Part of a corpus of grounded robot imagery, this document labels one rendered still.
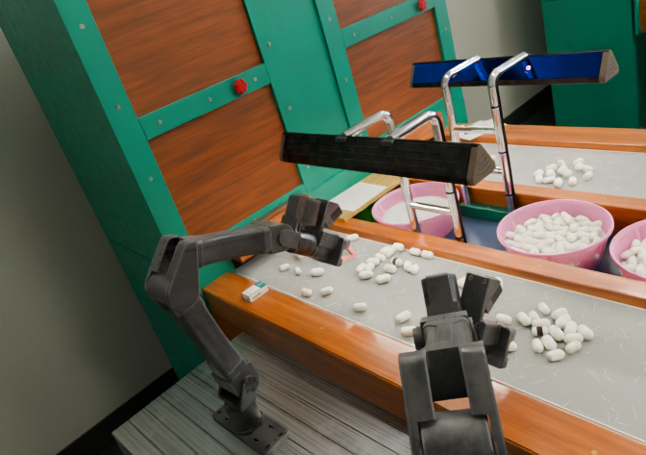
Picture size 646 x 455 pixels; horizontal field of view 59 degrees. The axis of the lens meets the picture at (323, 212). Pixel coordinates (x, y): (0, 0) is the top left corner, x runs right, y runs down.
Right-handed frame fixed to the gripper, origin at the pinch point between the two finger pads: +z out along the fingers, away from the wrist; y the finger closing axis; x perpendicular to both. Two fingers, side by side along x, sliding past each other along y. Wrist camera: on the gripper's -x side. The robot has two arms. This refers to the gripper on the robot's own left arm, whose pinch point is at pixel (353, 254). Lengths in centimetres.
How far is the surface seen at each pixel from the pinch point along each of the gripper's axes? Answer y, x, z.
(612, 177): -29, -39, 62
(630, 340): -59, 1, 16
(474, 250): -17.4, -8.6, 23.2
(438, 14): 45, -93, 58
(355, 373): -18.0, 23.1, -8.9
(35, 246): 119, 27, -35
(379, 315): -10.0, 12.0, 3.3
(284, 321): 7.5, 19.6, -9.3
